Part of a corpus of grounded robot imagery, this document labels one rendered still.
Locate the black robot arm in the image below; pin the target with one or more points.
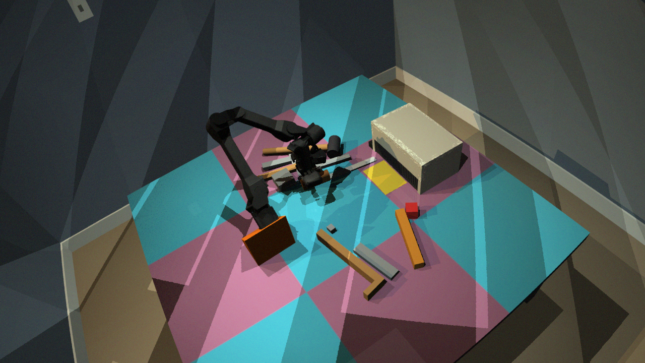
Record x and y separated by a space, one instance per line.
255 188

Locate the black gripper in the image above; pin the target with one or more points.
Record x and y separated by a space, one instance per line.
310 177

